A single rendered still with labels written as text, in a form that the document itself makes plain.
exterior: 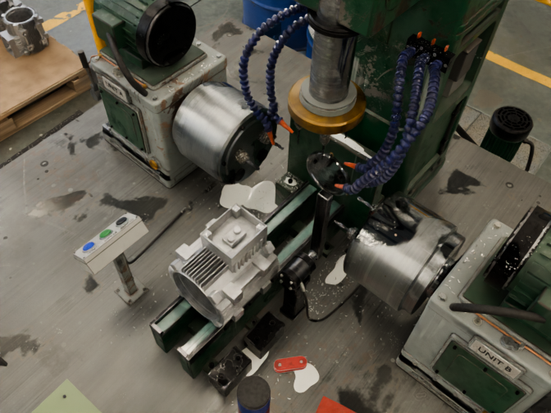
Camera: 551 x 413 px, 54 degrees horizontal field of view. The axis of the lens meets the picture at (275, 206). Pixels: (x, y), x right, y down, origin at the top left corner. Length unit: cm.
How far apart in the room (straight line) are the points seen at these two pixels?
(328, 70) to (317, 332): 71
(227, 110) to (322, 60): 41
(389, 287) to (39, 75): 255
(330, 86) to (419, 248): 41
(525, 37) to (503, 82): 53
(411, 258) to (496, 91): 244
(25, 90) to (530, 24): 324
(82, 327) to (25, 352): 15
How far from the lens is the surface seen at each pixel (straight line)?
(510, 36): 409
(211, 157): 148
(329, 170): 152
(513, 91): 365
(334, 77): 118
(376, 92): 145
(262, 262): 129
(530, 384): 126
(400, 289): 128
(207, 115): 149
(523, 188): 197
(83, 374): 153
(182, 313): 141
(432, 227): 130
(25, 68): 347
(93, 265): 136
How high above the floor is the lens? 218
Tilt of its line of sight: 53 degrees down
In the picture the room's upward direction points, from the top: 2 degrees clockwise
